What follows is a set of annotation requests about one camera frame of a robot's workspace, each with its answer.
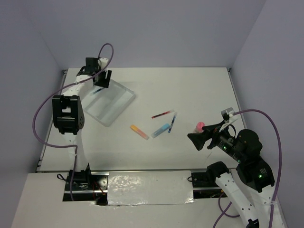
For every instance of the blue ink refill pen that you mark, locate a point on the blue ink refill pen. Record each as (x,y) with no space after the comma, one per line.
(96,91)

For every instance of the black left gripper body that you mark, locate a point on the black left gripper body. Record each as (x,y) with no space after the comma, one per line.
(98,70)

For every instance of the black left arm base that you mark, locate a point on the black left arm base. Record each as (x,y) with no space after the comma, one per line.
(85,186)

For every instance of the white compartment tray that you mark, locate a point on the white compartment tray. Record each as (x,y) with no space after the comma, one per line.
(108,104)

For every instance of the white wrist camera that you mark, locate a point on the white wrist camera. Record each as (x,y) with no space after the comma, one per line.
(103,63)
(228,118)

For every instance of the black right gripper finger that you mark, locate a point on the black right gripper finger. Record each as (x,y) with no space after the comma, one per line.
(215,128)
(199,139)

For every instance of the orange highlighter marker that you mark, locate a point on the orange highlighter marker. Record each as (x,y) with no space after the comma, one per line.
(139,132)

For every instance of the red ink refill pen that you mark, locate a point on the red ink refill pen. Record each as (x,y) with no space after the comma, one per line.
(161,114)

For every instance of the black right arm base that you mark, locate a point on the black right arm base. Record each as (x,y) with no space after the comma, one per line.
(203,187)

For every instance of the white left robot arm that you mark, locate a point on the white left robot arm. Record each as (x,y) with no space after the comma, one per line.
(68,114)

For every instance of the blue highlighter marker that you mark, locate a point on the blue highlighter marker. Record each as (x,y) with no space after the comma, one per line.
(160,130)

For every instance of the silver foil cover plate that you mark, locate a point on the silver foil cover plate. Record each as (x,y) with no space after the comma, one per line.
(149,188)

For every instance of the dark blue gel pen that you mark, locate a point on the dark blue gel pen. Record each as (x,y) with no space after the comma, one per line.
(172,122)

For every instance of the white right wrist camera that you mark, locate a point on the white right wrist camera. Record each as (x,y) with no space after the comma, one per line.
(228,118)

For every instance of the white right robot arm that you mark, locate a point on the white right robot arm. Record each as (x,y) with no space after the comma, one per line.
(252,170)

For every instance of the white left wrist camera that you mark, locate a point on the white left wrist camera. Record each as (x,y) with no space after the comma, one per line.
(103,63)

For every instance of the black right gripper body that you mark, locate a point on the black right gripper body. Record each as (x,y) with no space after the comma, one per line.
(224,140)

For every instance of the pink capped bottle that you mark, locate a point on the pink capped bottle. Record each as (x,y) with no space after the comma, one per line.
(199,127)

